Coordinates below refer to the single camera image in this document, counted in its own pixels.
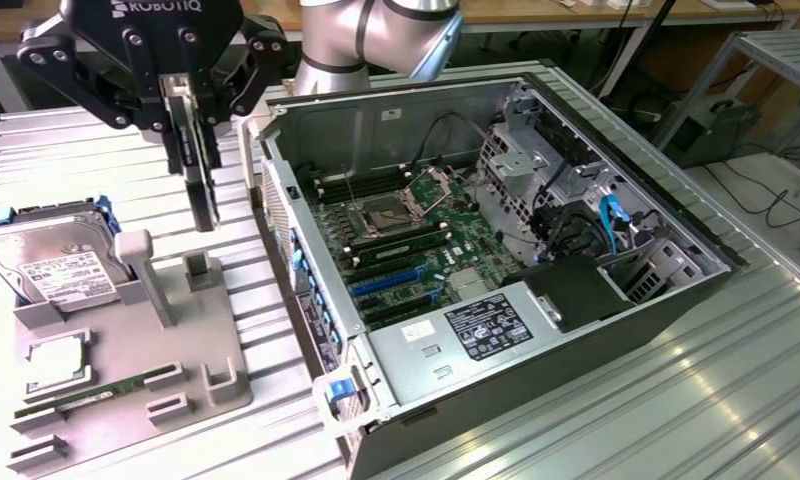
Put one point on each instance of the black plastic air shroud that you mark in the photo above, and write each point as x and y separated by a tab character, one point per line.
574	295

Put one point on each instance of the grey metal shelf frame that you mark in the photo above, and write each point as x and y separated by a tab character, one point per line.
774	55

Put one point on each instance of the green installed RAM stick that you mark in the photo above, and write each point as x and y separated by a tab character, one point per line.
400	251

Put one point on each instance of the blue expansion slot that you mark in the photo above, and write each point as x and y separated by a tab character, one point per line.
387	281

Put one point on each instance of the black box device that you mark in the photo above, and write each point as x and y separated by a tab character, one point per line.
714	132

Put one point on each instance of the black RAM slot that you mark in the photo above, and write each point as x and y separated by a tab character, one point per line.
368	189
363	178

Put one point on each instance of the open black PC case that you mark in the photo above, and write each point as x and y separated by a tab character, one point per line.
507	410

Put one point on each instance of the black graphics card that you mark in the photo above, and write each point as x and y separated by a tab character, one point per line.
200	195

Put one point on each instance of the grey parts rack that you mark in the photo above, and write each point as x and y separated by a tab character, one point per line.
140	360

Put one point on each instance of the wooden desk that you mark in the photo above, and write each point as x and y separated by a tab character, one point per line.
547	20

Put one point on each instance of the black expansion slot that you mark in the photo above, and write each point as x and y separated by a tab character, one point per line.
407	311

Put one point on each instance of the metal socket cover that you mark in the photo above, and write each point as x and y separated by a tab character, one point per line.
430	187

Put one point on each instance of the grey power supply unit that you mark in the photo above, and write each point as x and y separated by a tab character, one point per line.
440	360

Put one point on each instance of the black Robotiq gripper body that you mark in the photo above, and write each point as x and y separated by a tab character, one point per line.
154	35

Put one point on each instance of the green loose RAM stick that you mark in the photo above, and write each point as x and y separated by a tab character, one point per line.
100	392

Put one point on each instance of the hard disk with blue rails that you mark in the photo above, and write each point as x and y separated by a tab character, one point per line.
60	260

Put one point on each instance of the CPU socket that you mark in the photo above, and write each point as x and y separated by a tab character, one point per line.
383	216

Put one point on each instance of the silver CPU chip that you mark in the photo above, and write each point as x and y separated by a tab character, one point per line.
60	362

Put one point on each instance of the green motherboard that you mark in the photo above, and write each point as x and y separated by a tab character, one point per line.
440	250

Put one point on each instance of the thin metal locking lever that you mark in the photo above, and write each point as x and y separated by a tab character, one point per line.
352	187

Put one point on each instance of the silver metal disk bay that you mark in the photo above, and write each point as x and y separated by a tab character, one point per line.
527	160

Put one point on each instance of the blue case latch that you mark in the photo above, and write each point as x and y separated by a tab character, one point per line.
340	390

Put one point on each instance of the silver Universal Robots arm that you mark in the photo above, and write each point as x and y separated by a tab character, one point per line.
336	40

